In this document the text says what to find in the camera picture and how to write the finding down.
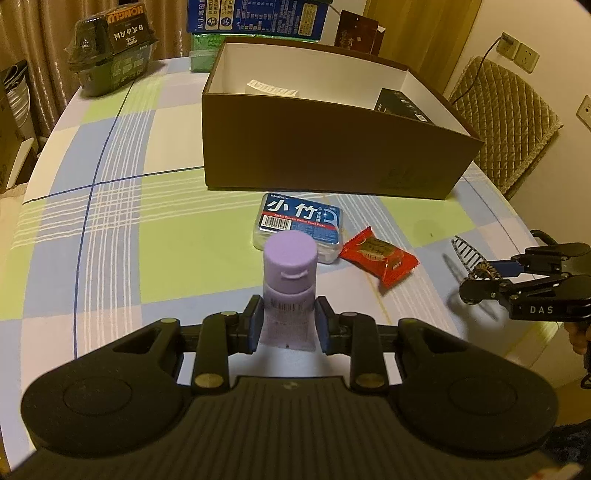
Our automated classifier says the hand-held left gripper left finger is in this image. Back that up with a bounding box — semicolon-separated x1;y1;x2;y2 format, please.
105;294;265;394

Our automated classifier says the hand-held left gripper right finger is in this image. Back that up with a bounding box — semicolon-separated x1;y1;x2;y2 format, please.
314;295;472;398

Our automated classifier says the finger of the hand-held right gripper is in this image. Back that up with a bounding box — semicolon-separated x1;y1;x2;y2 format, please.
489;243;591;278
459;272;574;306

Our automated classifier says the purple tube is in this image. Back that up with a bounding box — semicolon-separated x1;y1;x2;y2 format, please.
256;231;320;352

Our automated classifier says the brown cardboard box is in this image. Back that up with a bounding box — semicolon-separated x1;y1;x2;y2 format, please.
201;38;486;200

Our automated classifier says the checked cloth desktop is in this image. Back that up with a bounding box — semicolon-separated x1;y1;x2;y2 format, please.
0;55;591;468

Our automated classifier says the person's right hand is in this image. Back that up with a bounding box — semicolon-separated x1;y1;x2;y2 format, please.
566;320;590;356

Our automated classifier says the red candy packet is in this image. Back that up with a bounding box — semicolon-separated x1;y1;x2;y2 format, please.
339;226;420;291

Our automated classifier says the blue and white floss box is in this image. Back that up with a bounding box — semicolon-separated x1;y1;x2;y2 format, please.
252;192;345;265

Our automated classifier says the dark blue cloth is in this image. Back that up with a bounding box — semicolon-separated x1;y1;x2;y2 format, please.
538;422;591;470

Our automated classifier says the chair with quilted cushion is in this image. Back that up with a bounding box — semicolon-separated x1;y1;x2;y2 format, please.
447;56;565;200

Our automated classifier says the small black box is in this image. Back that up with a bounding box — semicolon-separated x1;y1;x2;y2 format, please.
372;88;435;126

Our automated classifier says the white paper label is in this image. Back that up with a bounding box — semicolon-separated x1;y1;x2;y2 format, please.
246;79;301;98

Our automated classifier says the brown wooden door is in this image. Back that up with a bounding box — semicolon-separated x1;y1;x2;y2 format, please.
362;0;484;89

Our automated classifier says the green patterned box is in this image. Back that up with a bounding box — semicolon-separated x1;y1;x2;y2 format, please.
189;32;228;73

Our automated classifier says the dark brown gift box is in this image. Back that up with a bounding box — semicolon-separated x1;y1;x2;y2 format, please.
333;10;385;57

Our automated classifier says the blue printed carton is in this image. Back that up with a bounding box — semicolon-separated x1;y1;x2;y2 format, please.
187;0;331;44

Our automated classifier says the dark green plastic container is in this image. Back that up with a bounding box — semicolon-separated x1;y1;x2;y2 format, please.
68;4;160;98

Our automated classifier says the stack of white bowls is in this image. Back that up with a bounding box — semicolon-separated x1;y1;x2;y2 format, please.
2;60;38;140

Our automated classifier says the beige curtain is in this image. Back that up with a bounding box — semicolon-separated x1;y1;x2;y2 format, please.
0;0;112;140

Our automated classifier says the charger plug with black cable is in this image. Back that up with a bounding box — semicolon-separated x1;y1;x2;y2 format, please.
477;32;519;62

